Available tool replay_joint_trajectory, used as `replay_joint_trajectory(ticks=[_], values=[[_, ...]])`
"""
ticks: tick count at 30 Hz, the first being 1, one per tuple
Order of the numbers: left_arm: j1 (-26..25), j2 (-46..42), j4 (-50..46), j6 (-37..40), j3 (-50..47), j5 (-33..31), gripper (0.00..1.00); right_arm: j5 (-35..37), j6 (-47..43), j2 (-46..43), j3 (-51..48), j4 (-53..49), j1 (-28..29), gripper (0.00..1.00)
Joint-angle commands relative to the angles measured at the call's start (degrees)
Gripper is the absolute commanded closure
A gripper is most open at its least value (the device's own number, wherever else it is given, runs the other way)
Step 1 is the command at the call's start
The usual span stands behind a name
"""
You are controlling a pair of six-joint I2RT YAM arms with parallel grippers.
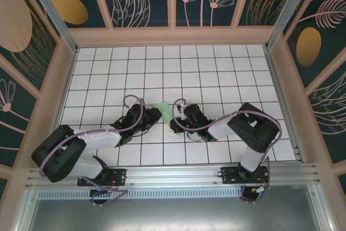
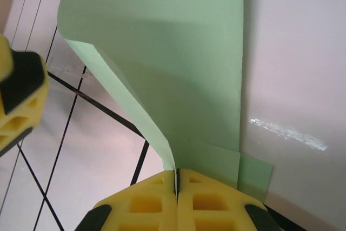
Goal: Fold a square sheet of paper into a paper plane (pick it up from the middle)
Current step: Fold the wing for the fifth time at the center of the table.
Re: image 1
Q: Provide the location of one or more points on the green cloth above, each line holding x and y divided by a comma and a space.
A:
165, 109

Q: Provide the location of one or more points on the aluminium side rail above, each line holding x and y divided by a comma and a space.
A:
60, 106
282, 101

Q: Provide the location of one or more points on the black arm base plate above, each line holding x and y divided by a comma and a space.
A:
229, 175
119, 175

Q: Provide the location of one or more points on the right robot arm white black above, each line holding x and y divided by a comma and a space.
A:
254, 131

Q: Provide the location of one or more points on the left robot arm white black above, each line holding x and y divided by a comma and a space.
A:
62, 152

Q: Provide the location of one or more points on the aluminium frame post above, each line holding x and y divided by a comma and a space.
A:
51, 12
286, 9

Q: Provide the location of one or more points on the grey metal sheet panel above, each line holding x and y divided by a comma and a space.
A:
173, 214

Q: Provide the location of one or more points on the aluminium mounting rail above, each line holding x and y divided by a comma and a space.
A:
173, 174

